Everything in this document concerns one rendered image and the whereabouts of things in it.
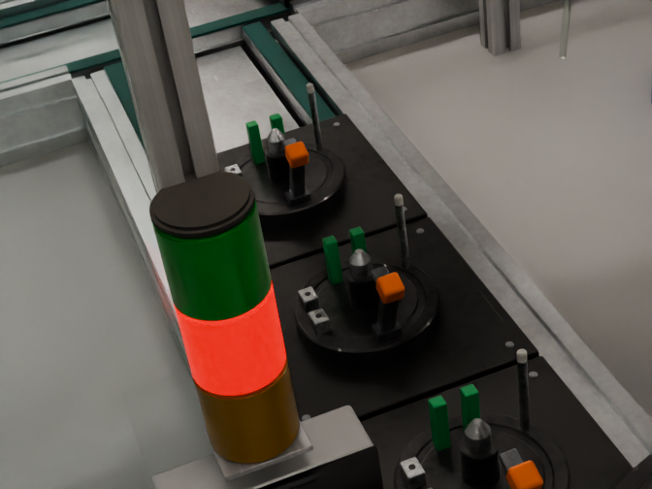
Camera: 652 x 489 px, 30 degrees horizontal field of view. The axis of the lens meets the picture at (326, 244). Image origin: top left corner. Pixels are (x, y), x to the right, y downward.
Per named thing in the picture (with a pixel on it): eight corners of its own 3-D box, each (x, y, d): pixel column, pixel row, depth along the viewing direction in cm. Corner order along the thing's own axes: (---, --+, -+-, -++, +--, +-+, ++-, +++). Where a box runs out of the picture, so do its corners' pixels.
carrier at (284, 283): (539, 367, 112) (537, 260, 104) (295, 457, 107) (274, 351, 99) (430, 230, 130) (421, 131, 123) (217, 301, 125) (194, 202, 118)
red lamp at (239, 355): (300, 376, 62) (285, 303, 59) (206, 409, 61) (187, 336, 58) (269, 319, 66) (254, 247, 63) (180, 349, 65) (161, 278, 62)
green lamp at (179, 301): (285, 301, 59) (270, 220, 56) (186, 335, 58) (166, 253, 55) (253, 246, 63) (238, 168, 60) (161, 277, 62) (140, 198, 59)
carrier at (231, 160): (429, 228, 131) (419, 129, 123) (216, 299, 126) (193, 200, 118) (347, 126, 149) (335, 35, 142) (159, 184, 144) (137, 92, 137)
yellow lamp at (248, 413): (312, 444, 65) (300, 377, 62) (224, 476, 64) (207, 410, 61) (282, 386, 69) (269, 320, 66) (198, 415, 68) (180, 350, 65)
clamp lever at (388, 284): (400, 330, 111) (406, 288, 105) (379, 337, 111) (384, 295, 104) (384, 298, 113) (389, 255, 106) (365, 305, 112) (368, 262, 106)
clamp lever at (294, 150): (309, 196, 130) (309, 153, 124) (291, 202, 130) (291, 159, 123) (297, 171, 132) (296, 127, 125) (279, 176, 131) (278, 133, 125)
